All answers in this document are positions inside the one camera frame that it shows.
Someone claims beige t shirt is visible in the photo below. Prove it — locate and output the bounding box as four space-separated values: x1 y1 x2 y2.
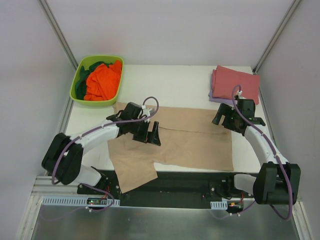
108 106 234 193

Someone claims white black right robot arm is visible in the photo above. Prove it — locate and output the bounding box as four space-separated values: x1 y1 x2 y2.
212 99 301 206

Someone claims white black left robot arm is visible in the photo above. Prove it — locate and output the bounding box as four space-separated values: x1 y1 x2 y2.
41 102 161 195

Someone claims folded purple t shirt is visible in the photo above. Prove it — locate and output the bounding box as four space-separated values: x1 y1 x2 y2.
208 69 233 106

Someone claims folded red t shirt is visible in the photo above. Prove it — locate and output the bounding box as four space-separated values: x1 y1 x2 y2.
209 65 261 105

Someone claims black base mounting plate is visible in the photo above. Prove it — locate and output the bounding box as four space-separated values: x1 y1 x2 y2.
101 170 253 209

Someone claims orange t shirt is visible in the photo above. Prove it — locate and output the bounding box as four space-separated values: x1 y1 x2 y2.
84 60 123 101

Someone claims dark green t shirt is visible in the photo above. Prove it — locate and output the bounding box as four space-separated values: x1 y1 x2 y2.
74 61 110 100

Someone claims green plastic basket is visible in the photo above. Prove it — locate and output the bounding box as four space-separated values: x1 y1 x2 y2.
70 55 124 107

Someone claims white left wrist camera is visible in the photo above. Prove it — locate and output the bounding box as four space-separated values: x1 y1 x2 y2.
141 105 155 118

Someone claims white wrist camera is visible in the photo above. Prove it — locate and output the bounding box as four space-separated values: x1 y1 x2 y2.
235 90 245 100
141 105 155 118

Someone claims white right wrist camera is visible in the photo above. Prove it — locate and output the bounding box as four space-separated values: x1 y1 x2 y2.
235 90 245 100

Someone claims right white cable duct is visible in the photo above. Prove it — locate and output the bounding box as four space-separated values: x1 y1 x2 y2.
210 200 228 210

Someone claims white cable duct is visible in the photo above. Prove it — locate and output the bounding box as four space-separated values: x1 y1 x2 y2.
42 196 120 208
210 200 228 210

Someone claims right aluminium corner post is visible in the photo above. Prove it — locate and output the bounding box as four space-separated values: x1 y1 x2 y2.
252 0 303 75

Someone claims aluminium corner post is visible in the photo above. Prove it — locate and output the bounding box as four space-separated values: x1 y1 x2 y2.
37 0 78 70
252 0 303 75

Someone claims aluminium front frame rail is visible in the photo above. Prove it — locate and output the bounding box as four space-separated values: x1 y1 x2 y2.
31 175 302 202

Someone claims left white cable duct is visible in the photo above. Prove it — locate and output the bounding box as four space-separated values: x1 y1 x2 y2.
42 196 120 208

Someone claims left aluminium corner post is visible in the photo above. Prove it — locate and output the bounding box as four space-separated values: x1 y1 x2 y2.
37 0 78 70

